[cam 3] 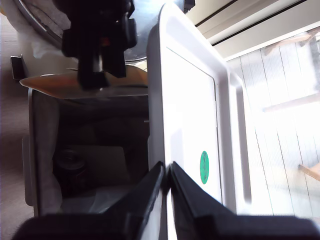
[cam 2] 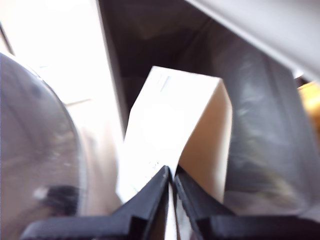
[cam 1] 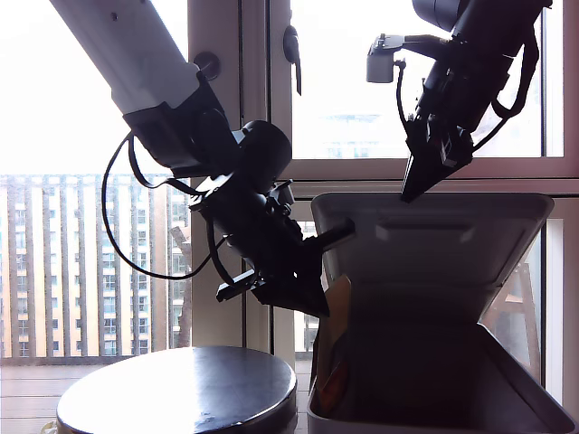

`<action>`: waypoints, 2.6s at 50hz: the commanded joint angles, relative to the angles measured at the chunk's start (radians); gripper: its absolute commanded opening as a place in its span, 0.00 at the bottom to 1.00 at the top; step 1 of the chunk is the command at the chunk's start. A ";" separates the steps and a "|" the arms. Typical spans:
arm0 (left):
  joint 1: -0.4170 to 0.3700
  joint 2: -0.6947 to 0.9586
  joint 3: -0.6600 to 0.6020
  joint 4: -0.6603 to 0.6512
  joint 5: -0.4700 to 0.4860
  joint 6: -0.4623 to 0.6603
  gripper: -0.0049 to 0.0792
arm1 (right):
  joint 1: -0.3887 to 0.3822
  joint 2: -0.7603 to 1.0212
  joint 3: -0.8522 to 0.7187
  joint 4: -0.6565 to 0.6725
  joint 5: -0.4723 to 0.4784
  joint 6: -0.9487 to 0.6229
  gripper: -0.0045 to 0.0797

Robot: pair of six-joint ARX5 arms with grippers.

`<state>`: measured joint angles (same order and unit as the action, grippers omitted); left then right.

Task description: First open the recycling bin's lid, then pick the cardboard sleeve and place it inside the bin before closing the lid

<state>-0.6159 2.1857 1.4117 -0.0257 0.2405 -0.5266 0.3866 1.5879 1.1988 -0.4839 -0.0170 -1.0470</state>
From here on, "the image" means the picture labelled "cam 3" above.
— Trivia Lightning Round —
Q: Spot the white recycling bin body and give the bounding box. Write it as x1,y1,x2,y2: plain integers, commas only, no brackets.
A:
21,86,151,217

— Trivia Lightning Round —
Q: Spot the brown cardboard piece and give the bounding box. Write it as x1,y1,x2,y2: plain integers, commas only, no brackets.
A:
82,145,131,186

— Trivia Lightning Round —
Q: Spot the white recycling bin lid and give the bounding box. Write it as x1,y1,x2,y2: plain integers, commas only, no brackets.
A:
146,1,253,240

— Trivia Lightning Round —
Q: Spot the wooden balcony table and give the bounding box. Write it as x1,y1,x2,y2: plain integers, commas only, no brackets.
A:
261,92,320,113

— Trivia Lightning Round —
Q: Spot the printed cardboard sleeve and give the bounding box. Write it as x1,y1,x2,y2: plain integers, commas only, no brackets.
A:
19,65,149,100

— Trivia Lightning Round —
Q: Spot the metal foot pedal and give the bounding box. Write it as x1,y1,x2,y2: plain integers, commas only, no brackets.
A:
9,54,26,80

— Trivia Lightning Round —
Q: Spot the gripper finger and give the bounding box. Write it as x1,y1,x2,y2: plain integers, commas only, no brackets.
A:
104,47,127,79
169,162,237,222
103,161,165,221
77,53,111,91

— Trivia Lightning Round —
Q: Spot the white plastic bin liner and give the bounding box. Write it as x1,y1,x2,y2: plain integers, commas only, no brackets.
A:
33,91,151,215

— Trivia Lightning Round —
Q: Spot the round dark container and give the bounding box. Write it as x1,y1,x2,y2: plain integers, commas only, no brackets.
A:
55,148,86,174

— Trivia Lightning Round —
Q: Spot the green round sticker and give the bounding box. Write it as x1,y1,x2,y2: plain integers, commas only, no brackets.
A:
199,150,210,185

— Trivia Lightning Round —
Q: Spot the wooden folding chair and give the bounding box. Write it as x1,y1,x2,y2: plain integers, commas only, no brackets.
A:
298,163,320,183
274,31,320,49

